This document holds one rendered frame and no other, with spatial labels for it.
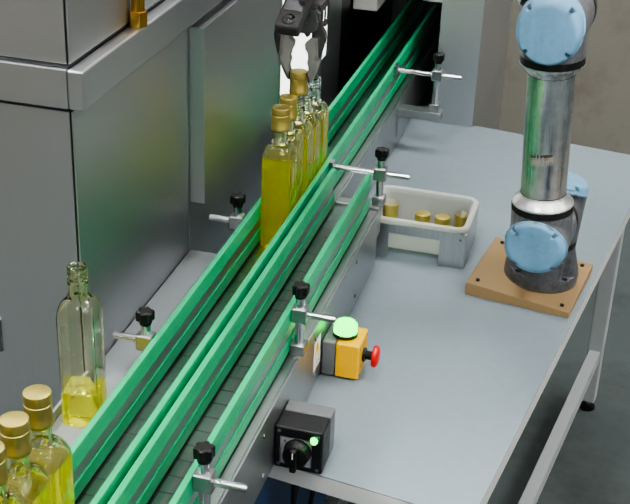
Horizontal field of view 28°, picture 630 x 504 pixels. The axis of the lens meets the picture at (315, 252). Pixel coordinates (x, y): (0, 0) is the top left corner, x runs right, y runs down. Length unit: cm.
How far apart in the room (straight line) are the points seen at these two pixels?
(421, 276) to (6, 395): 93
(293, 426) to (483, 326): 60
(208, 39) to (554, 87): 62
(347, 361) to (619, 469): 134
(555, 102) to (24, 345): 101
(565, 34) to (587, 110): 280
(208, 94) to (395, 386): 63
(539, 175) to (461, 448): 54
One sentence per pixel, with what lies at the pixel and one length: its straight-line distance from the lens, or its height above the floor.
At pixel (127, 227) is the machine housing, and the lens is 209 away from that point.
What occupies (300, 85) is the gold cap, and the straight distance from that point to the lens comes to 241.
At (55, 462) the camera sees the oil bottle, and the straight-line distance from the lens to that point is 153.
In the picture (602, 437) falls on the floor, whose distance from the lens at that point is 354.
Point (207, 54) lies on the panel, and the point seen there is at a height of 127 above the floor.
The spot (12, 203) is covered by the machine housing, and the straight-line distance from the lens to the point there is 195.
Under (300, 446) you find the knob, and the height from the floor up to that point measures 81.
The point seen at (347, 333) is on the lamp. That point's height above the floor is 84.
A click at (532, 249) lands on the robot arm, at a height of 93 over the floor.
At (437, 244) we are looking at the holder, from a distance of 266.
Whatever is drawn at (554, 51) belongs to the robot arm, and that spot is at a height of 132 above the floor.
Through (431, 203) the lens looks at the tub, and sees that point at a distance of 279.
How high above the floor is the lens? 199
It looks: 27 degrees down
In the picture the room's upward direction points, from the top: 2 degrees clockwise
